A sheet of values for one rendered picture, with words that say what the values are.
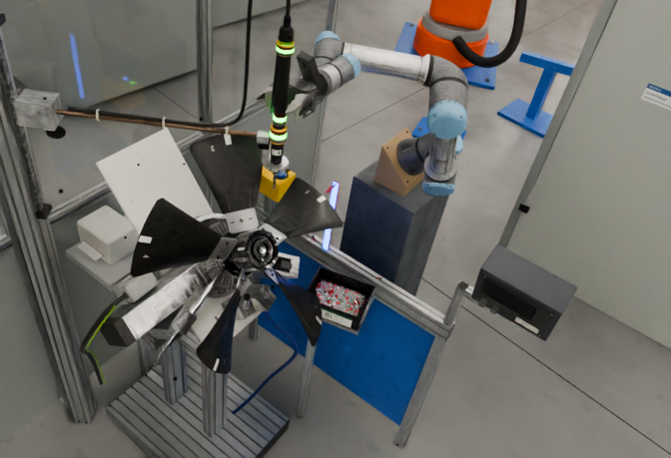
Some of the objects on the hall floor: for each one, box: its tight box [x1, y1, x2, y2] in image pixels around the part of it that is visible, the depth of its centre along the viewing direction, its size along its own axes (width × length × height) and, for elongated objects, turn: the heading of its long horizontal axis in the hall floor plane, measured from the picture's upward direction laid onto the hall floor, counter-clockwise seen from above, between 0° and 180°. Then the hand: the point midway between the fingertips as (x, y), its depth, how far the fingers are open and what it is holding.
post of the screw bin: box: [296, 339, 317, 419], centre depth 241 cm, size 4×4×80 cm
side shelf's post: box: [136, 337, 154, 376], centre depth 246 cm, size 4×4×83 cm
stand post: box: [153, 271, 188, 405], centre depth 226 cm, size 4×9×115 cm, turn 136°
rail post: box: [393, 337, 449, 449], centre depth 238 cm, size 4×4×78 cm
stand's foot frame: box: [106, 348, 290, 458], centre depth 256 cm, size 62×46×8 cm
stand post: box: [201, 361, 228, 438], centre depth 225 cm, size 4×9×91 cm, turn 136°
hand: (274, 102), depth 150 cm, fingers open, 8 cm apart
